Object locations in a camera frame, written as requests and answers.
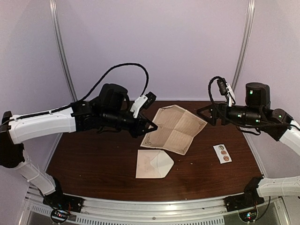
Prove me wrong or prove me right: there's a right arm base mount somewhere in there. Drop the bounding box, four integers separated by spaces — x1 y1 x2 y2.
224 194 265 223

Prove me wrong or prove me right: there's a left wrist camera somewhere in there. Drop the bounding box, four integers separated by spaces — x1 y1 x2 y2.
130 92 157 119

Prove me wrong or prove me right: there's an aluminium frame post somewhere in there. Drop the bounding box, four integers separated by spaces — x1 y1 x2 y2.
231 0 255 94
49 0 77 102

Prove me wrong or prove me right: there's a left black braided cable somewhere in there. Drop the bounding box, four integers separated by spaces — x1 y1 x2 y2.
21 62 150 118

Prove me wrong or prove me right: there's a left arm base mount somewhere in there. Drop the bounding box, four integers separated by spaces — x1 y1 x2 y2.
43 195 84 224

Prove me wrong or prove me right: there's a sticker strip with seals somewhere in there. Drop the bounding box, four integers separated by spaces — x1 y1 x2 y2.
213 144 232 164

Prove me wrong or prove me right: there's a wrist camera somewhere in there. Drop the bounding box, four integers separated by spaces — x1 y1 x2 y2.
130 92 157 119
217 78 236 107

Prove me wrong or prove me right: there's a white letter paper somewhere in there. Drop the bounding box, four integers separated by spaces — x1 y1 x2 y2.
140 105 207 155

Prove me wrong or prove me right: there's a right aluminium frame post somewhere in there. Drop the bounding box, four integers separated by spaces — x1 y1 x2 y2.
231 0 255 94

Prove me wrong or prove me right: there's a cream envelope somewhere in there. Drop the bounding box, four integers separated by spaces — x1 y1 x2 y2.
135 150 174 179

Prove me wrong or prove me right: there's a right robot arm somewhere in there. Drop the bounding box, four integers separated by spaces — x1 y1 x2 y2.
196 78 300 207

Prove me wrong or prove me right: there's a right black camera cable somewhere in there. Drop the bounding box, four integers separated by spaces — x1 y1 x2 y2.
207 76 225 111

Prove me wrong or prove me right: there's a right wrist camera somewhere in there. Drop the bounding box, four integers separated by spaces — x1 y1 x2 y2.
217 78 236 107

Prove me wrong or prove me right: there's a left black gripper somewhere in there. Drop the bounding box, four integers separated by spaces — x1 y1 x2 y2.
102 109 158 140

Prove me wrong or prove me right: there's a left aluminium frame post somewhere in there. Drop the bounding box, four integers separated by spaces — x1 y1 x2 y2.
49 0 77 102

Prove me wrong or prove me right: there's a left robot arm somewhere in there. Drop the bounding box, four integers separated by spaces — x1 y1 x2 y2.
0 83 158 208

